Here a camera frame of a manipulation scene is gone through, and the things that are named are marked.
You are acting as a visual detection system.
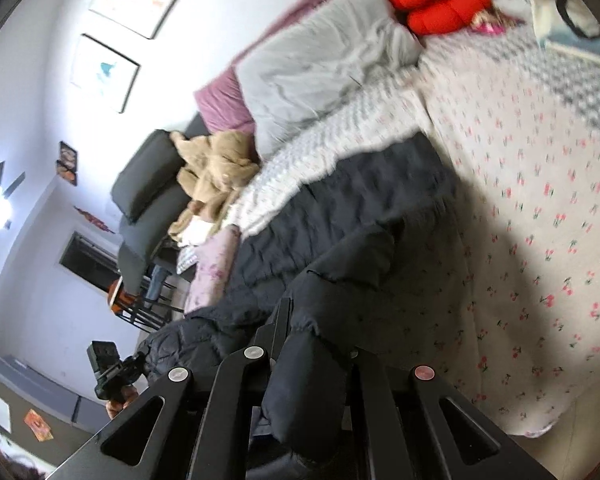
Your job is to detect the framed picture with blue print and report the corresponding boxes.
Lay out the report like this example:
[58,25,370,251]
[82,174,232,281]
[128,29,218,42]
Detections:
[69,33,142,114]

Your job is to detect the dark window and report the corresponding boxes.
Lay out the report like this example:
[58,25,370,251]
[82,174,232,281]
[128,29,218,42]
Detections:
[59,231,123,295]

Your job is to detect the small pink patterned item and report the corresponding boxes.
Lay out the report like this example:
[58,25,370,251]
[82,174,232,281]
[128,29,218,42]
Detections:
[470,12,527,37]

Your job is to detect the black chair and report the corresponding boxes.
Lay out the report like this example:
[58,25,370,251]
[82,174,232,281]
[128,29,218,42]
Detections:
[106,260,182,334]

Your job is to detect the light grey pillow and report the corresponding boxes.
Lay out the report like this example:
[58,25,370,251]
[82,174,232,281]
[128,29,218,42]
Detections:
[235,0,427,157]

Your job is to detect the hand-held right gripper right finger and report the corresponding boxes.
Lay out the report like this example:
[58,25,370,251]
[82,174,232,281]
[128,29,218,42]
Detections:
[349,346,557,480]

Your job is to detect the red puffer jacket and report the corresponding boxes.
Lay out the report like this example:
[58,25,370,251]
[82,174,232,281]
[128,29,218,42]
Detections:
[387,0,494,37]

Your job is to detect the grey cabinet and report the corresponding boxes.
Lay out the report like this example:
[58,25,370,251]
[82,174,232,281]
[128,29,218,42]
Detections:
[0,355,103,443]

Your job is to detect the pink floral cloth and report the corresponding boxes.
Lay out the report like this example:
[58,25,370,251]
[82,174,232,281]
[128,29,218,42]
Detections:
[184,225,242,313]

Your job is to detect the beige plush robe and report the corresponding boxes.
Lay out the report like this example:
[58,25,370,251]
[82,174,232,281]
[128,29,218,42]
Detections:
[167,130,262,247]

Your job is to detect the person's left hand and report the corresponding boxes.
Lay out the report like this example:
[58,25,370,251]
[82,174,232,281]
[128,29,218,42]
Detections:
[105,384,140,420]

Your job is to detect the cherry print bed sheet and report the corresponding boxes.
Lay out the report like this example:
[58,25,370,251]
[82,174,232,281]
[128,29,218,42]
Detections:
[415,30,600,438]

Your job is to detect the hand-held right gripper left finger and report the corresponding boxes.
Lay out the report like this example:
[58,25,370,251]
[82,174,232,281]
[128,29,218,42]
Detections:
[55,299,293,480]

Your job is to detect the red wall ornament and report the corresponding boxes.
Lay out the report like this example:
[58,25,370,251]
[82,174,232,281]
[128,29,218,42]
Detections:
[73,204,117,235]

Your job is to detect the orange card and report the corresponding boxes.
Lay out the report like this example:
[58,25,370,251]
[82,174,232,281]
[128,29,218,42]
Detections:
[24,408,52,442]

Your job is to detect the small dark wall pictures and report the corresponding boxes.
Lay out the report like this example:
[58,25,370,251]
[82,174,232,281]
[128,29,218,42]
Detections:
[56,141,79,187]

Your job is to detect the dark grey sofa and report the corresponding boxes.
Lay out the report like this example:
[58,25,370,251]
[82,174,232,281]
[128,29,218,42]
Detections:
[111,112,212,313]

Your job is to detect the black quilted jacket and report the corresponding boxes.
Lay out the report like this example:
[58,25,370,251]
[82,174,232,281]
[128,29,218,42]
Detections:
[139,132,462,468]

